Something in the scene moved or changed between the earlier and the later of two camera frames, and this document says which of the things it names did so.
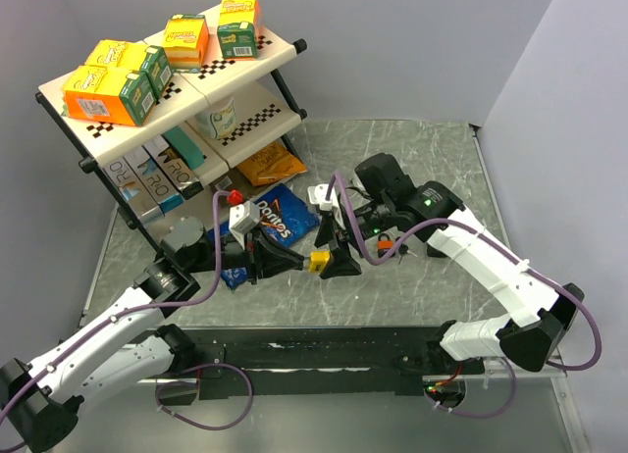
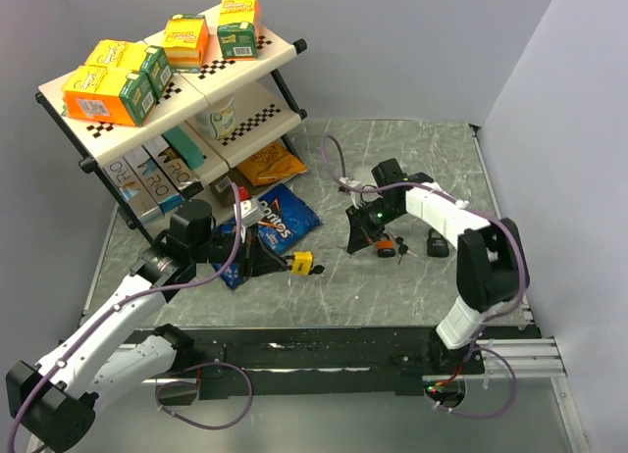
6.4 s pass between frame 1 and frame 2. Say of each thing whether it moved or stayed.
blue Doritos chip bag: stayed
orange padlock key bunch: stayed
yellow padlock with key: moved
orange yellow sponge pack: stayed
